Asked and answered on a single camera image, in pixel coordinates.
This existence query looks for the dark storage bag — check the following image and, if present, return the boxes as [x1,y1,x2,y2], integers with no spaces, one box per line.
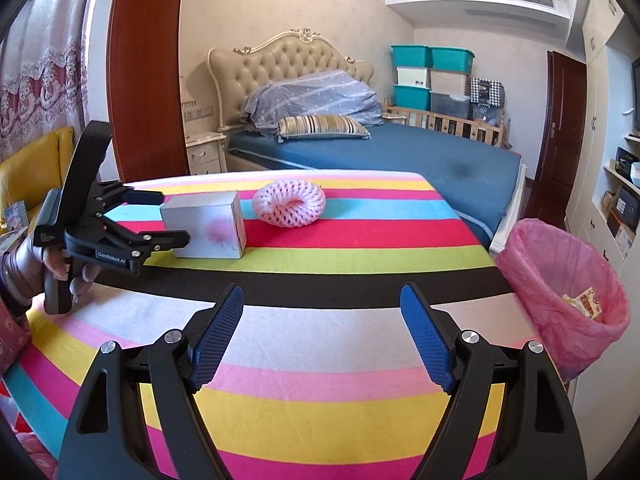
[472,102,505,126]

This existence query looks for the person's left forearm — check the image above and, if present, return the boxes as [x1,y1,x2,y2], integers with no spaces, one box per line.
[0,252,31,321]

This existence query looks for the cream nightstand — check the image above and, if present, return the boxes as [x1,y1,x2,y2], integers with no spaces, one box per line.
[185,130,231,177]

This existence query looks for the blue-grey folded duvet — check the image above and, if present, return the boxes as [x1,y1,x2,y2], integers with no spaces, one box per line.
[241,71,385,133]

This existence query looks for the bin with pink liner bag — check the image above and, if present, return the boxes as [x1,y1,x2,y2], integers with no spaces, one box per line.
[496,217,631,383]

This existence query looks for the brown cardboard box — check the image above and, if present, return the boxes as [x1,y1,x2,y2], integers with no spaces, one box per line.
[607,212,638,261]

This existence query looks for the black and white checkered bag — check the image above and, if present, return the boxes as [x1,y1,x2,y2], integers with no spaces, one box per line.
[470,76,506,106]

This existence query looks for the wooden crib rail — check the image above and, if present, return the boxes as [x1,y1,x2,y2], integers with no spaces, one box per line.
[382,95,512,150]

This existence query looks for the clear grey storage box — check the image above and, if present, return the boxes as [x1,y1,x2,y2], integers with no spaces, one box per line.
[429,91,472,120]

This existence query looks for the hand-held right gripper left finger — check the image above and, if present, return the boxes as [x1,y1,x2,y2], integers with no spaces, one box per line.
[59,282,246,480]

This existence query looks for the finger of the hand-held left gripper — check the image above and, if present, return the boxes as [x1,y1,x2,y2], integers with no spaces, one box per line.
[94,214,192,264]
[90,180,165,217]

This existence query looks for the white cardboard box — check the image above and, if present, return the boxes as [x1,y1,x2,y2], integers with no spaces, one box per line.
[160,190,247,259]

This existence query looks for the pink foam net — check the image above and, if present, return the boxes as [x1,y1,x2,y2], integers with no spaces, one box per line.
[251,181,327,228]

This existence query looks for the dark brown wooden door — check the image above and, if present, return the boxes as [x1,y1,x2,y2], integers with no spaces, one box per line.
[527,50,588,218]

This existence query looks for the colourful printed box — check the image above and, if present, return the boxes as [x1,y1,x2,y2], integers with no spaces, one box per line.
[1,200,30,228]

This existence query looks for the person's pink patterned clothing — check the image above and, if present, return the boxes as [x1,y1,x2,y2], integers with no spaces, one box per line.
[0,300,61,480]

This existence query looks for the white built-in wardrobe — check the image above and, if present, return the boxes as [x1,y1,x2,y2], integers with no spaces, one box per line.
[565,0,640,401]

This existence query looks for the teal storage box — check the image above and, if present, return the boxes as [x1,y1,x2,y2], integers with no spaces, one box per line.
[391,44,433,68]
[393,84,432,111]
[429,46,475,73]

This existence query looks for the wall switch panel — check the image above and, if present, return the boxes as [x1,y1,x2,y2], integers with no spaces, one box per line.
[182,102,216,122]

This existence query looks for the pink lace curtain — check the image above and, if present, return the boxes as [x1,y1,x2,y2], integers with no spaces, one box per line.
[0,0,108,161]

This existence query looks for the rainbow striped tablecloth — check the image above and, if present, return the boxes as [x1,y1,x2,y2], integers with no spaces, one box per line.
[0,170,571,480]

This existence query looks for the black shelf box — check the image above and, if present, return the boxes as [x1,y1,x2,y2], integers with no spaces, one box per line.
[615,147,640,176]

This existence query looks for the black television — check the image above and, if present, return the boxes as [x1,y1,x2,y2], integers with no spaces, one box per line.
[631,57,640,133]

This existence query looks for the striped pillow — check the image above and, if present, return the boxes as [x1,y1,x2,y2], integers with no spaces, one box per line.
[276,114,372,143]

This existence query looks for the yellow armchair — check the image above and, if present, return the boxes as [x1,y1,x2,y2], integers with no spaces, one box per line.
[0,126,76,226]

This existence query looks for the small black safe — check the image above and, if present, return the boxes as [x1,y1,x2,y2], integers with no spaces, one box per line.
[615,187,640,226]

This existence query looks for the beige storage box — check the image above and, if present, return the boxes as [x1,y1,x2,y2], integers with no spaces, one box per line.
[430,70,472,95]

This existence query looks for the white storage box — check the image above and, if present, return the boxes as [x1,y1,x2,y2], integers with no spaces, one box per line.
[396,66,432,87]

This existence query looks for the beige tufted headboard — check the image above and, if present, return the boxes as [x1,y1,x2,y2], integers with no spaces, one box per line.
[207,27,375,133]

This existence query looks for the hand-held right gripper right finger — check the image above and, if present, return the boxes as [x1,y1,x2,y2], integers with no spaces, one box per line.
[400,282,586,480]

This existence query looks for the bed with blue mattress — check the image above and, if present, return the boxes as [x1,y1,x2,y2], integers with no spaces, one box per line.
[227,122,528,256]

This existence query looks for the person's left hand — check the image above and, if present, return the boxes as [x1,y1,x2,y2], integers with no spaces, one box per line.
[20,237,101,306]

